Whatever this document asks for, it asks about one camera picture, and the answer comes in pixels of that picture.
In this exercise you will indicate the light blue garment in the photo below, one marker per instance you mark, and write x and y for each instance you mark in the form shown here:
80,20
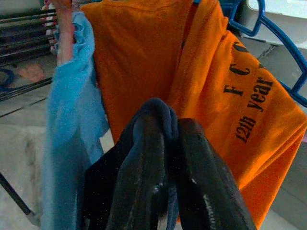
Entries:
69,107

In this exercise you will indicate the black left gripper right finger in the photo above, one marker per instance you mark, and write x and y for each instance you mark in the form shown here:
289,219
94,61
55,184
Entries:
206,191

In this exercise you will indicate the orange printed t-shirt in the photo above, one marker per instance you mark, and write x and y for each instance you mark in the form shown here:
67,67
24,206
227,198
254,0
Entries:
144,60

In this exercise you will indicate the black clothes rack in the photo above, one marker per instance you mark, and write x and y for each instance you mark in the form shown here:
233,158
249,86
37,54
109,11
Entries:
28,40

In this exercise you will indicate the blue plastic hanger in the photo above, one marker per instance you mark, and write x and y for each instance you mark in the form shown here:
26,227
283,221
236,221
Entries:
292,41
196,2

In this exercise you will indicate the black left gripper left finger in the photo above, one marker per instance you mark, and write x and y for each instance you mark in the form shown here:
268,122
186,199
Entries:
144,179

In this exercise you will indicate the navy blue garment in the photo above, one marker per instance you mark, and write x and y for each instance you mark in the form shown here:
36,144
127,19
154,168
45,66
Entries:
153,107

